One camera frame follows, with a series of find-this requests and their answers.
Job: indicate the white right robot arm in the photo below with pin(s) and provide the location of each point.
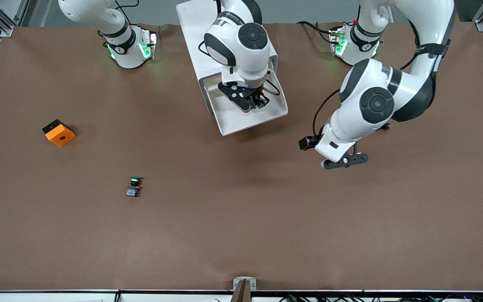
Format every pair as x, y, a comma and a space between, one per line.
241, 42

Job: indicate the orange and black box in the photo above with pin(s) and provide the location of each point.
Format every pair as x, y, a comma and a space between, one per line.
60, 135

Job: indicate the small black clip component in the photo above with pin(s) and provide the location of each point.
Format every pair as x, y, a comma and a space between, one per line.
386, 126

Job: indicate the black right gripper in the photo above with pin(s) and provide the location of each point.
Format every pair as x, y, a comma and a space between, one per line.
257, 98

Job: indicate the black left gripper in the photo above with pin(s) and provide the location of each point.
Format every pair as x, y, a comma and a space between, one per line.
307, 143

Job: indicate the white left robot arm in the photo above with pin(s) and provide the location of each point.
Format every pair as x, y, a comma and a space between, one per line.
375, 105

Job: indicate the brown table cover mat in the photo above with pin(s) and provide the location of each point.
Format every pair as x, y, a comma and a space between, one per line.
241, 209

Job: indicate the white table edge rail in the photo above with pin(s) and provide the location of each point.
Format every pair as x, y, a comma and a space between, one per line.
57, 295

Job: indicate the green push button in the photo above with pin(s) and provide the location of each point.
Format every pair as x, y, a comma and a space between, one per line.
133, 187

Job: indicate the brown post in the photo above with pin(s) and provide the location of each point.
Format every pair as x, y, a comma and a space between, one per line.
241, 293

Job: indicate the grey mount bracket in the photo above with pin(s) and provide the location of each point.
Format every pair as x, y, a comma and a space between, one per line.
245, 279

